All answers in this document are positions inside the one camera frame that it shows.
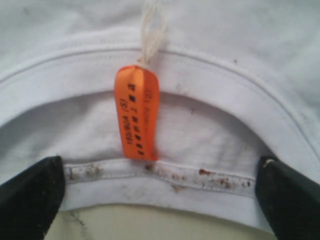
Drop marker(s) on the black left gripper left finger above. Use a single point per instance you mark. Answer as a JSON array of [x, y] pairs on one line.
[[29, 202]]

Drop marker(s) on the orange ribbon size tag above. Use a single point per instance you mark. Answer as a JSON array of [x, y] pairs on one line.
[[137, 92]]

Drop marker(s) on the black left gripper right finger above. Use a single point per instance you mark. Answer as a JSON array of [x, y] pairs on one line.
[[289, 200]]

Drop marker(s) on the white t-shirt red Chinese lettering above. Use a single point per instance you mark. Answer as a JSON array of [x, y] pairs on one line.
[[239, 79]]

